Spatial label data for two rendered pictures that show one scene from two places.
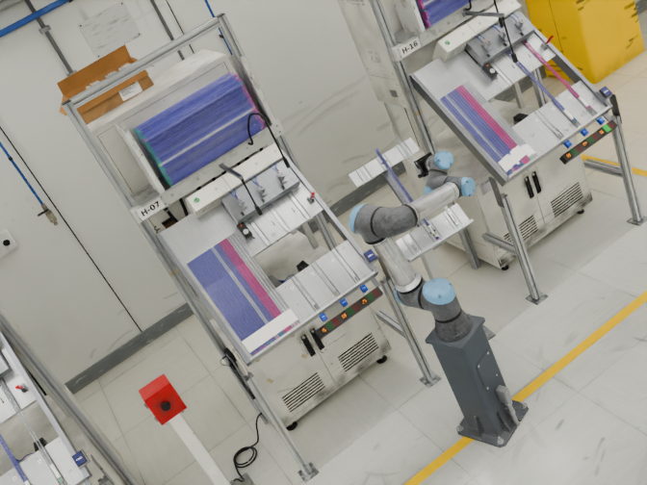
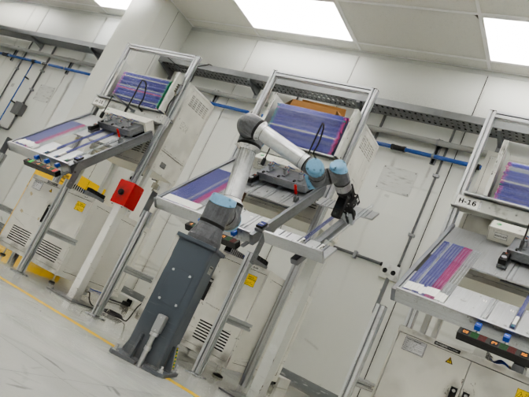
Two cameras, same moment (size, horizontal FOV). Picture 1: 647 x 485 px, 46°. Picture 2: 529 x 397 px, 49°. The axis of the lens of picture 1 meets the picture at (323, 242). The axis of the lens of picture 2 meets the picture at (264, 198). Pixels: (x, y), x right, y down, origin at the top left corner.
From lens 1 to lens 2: 3.27 m
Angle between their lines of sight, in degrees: 61
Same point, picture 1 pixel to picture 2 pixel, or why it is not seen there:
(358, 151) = not seen: outside the picture
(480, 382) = (161, 284)
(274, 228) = (263, 192)
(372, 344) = (221, 345)
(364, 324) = not seen: hidden behind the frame
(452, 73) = (479, 245)
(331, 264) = (247, 217)
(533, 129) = (471, 300)
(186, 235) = not seen: hidden behind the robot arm
